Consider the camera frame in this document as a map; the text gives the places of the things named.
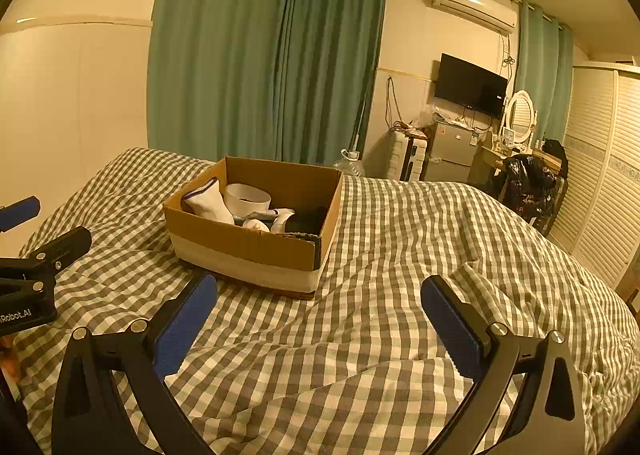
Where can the clear plastic bag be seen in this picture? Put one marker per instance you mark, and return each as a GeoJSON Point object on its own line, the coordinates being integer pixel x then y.
{"type": "Point", "coordinates": [431, 116]}

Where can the green curtain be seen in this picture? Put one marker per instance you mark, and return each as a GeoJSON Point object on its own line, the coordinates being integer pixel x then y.
{"type": "Point", "coordinates": [542, 75]}
{"type": "Point", "coordinates": [335, 60]}
{"type": "Point", "coordinates": [215, 55]}

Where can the white oval mirror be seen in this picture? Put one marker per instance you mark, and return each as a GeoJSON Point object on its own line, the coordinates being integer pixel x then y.
{"type": "Point", "coordinates": [520, 114]}

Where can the clear water jug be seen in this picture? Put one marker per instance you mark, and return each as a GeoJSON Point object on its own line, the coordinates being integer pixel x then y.
{"type": "Point", "coordinates": [347, 166]}

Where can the brown cardboard box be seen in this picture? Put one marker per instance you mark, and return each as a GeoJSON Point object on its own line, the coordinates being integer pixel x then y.
{"type": "Point", "coordinates": [240, 250]}

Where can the white tape roll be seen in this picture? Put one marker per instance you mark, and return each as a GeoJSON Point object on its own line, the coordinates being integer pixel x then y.
{"type": "Point", "coordinates": [245, 202]}

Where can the person's left hand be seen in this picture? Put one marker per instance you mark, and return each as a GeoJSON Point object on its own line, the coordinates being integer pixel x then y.
{"type": "Point", "coordinates": [9, 360]}

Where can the black wall television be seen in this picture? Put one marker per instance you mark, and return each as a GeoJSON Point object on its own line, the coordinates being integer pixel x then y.
{"type": "Point", "coordinates": [470, 85]}

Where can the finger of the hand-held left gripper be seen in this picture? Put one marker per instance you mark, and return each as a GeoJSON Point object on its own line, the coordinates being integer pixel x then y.
{"type": "Point", "coordinates": [62, 245]}
{"type": "Point", "coordinates": [20, 212]}

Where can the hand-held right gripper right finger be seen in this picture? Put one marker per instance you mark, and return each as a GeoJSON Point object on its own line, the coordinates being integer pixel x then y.
{"type": "Point", "coordinates": [452, 327]}

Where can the white suitcase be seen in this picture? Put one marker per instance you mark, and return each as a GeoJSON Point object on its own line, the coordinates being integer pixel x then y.
{"type": "Point", "coordinates": [406, 160]}

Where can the wooden dressing table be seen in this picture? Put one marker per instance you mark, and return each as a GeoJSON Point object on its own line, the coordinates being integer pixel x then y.
{"type": "Point", "coordinates": [487, 160]}

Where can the black coat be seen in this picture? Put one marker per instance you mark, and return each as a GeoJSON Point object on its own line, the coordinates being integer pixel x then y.
{"type": "Point", "coordinates": [556, 151]}

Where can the white air conditioner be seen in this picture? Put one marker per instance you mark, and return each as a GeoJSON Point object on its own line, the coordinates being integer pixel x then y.
{"type": "Point", "coordinates": [470, 2]}

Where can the white handheld device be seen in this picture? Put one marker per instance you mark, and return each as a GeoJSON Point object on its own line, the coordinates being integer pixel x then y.
{"type": "Point", "coordinates": [281, 222]}

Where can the grey small fridge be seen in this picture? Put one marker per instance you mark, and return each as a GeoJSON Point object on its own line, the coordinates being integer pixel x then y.
{"type": "Point", "coordinates": [450, 155]}

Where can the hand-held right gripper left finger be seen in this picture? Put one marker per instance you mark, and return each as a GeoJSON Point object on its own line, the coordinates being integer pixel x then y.
{"type": "Point", "coordinates": [182, 327]}

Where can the black plastic bag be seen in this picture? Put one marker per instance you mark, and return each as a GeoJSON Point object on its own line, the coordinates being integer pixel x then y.
{"type": "Point", "coordinates": [532, 185]}

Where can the white louvered wardrobe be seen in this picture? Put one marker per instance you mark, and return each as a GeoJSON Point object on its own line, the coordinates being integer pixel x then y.
{"type": "Point", "coordinates": [600, 170]}

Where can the black sock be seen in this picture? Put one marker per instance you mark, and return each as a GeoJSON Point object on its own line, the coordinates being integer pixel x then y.
{"type": "Point", "coordinates": [307, 221]}

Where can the green white checkered blanket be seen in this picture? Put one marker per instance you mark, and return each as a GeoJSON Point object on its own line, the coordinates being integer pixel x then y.
{"type": "Point", "coordinates": [375, 260]}

